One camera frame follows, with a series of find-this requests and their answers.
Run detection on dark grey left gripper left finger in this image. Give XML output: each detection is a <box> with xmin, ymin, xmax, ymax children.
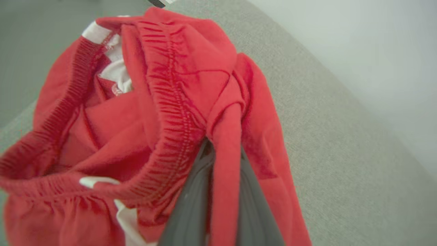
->
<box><xmin>157</xmin><ymin>139</ymin><xmax>216</xmax><ymax>246</ymax></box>

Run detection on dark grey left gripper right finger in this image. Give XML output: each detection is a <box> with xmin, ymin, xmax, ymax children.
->
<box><xmin>236</xmin><ymin>146</ymin><xmax>286</xmax><ymax>246</ymax></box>

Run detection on red shorts with white stripe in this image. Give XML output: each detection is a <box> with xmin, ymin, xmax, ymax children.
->
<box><xmin>0</xmin><ymin>7</ymin><xmax>313</xmax><ymax>246</ymax></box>

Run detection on grey fabric sofa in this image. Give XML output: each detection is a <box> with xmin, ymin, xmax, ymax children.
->
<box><xmin>0</xmin><ymin>0</ymin><xmax>437</xmax><ymax>246</ymax></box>

